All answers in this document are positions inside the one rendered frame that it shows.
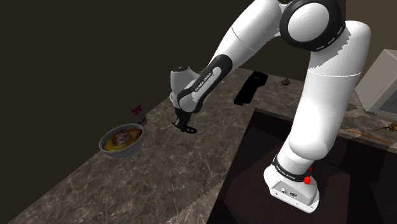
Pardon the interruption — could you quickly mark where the grey bowl with yellow food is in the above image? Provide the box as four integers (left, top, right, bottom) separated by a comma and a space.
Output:
99, 123, 145, 158

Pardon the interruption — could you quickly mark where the black flat rectangular object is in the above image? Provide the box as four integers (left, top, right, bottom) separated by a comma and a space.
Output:
233, 71, 269, 107

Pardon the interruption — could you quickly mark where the dark robot stand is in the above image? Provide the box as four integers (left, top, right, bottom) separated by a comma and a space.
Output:
206, 106, 397, 224

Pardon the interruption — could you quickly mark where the thin orange stick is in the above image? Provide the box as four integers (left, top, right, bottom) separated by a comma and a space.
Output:
346, 129, 392, 144

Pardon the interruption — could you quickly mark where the white box appliance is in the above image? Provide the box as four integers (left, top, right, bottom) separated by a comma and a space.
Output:
354, 48, 397, 122

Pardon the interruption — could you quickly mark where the brown twig-shaped object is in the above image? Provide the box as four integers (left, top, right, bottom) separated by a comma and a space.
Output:
373, 122, 397, 133

